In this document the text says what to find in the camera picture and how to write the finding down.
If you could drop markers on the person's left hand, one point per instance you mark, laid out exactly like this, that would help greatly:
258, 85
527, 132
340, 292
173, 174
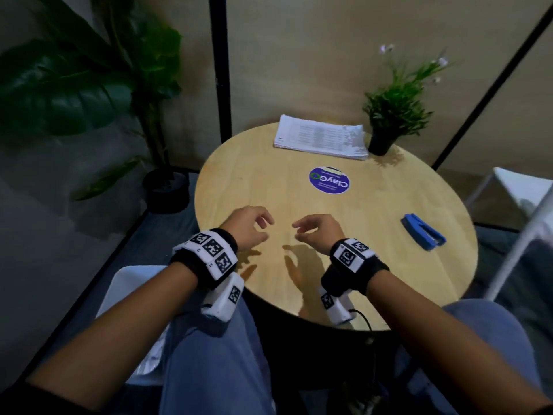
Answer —
242, 229

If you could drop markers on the person's right hand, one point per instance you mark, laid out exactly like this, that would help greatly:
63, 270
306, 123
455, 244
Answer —
326, 233

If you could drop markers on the blue stapler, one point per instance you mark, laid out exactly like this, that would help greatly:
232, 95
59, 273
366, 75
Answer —
421, 231

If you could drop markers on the stack of printed papers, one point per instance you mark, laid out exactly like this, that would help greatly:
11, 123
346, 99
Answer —
319, 136

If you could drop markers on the person's left forearm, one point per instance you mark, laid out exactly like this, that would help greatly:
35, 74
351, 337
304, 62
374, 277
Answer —
116, 337

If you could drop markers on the person's right forearm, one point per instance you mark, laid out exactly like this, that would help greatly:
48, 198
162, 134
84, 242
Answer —
440, 341

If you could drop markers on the round wooden table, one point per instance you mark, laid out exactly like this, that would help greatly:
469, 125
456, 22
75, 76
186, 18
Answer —
259, 177

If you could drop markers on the person's grey trousers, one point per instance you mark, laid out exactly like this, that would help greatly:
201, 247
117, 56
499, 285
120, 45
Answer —
216, 363

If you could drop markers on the person's black shirt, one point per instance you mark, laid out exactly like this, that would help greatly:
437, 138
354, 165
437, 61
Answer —
43, 404

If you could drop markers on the black right wristband with markers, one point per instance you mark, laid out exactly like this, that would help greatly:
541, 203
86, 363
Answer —
354, 265

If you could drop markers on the black wristband with markers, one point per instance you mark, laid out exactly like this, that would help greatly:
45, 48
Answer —
354, 265
203, 259

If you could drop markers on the black left wristband with markers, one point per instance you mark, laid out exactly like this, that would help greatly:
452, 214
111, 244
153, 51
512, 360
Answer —
203, 259

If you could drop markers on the round blue sticker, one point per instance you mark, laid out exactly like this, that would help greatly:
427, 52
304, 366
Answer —
329, 180

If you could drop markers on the white plastic bin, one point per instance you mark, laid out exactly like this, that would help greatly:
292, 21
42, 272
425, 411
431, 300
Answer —
129, 280

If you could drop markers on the small potted flowering plant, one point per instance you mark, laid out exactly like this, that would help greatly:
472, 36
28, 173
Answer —
397, 110

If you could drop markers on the white metal chair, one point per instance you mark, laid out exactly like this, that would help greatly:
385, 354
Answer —
525, 185

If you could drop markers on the large leafy potted plant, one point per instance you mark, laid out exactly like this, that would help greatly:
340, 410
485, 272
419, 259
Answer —
65, 90

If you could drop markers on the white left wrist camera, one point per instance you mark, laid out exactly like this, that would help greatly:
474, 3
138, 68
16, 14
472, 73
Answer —
222, 300

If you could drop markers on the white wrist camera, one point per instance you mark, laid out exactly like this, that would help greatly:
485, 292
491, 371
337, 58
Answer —
337, 309
222, 300

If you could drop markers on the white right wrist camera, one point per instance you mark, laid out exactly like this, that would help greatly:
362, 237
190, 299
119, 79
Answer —
337, 309

